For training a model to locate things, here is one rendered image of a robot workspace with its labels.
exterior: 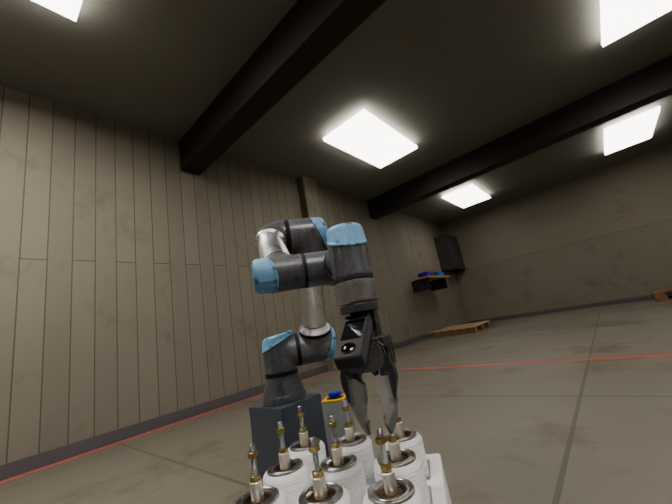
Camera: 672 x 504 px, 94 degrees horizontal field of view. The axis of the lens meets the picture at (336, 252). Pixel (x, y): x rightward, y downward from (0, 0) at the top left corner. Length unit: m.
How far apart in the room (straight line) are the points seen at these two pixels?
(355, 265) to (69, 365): 2.61
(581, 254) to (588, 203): 1.07
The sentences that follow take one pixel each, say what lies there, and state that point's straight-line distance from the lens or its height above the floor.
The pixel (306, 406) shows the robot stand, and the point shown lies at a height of 0.28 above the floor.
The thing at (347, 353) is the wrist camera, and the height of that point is 0.48.
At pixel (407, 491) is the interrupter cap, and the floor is 0.25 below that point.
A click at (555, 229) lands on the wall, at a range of 8.36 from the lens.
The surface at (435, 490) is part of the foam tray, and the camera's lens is 0.78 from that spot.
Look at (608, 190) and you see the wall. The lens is 8.44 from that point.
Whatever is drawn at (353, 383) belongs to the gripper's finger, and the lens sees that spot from 0.58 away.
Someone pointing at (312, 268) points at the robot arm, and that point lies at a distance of 0.64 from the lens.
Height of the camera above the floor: 0.52
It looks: 13 degrees up
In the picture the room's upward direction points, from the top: 10 degrees counter-clockwise
